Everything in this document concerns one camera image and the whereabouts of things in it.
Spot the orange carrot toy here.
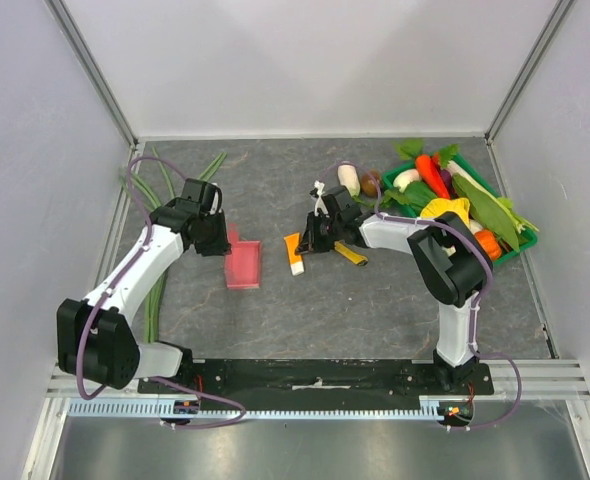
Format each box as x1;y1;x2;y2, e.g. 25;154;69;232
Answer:
415;154;451;199

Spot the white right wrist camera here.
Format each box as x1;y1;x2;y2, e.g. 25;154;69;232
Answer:
310;180;328;216

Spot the white radish toy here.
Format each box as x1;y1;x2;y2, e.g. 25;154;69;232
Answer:
337;164;361;197

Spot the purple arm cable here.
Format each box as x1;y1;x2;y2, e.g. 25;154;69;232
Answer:
76;155;247;430
322;160;522;431

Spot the green leafy vegetable toy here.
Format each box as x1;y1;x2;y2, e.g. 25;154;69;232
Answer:
351;181;437;217

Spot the yellow cabbage toy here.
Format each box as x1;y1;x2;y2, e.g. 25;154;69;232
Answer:
419;198;470;226

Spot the pink express box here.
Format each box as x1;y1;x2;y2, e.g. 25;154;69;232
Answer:
224;224;261;290

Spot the white cable duct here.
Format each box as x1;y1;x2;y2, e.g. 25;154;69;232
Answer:
68;398;472;421

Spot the yellow utility knife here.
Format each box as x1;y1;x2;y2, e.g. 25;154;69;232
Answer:
334;242;368;266

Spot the white turnip toy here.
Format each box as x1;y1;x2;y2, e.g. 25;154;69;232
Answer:
393;169;422;193

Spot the brown mushroom toy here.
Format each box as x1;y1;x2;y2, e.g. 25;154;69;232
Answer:
360;170;382;198

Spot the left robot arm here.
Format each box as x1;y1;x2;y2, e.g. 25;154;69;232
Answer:
56;179;231;399

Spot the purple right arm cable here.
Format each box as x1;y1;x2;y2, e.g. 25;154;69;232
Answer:
322;160;522;431

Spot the orange white tube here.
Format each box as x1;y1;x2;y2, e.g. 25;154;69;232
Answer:
284;233;305;276

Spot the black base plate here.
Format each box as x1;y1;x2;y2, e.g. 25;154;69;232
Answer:
137;357;496;399

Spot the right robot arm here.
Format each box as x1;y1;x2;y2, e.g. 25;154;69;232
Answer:
292;181;493;394

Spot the green plastic tray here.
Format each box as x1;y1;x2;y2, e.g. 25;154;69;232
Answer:
381;153;540;265

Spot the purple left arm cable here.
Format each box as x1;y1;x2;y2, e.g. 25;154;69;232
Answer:
76;155;247;430

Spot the orange pumpkin toy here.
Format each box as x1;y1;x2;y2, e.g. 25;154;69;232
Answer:
474;229;503;261

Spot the green corn toy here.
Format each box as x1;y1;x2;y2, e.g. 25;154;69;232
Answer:
453;174;537;252

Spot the green long beans bundle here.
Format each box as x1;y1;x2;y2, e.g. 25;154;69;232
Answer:
120;152;227;343

